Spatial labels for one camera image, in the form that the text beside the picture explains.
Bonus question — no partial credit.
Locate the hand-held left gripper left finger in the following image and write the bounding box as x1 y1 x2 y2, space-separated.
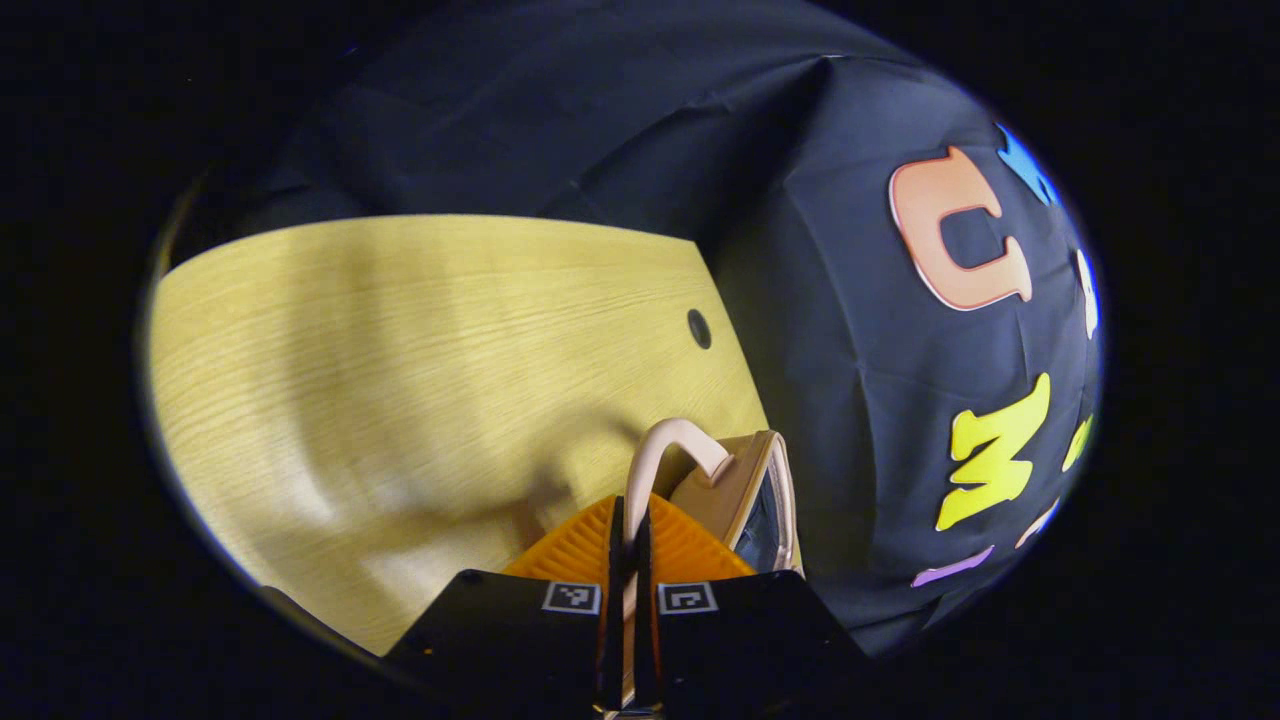
385 493 626 713

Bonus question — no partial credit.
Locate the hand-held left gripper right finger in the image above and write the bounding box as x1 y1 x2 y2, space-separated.
633 493 871 713

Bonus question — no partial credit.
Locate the beige suitcase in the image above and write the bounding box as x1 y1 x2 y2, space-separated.
620 418 804 706

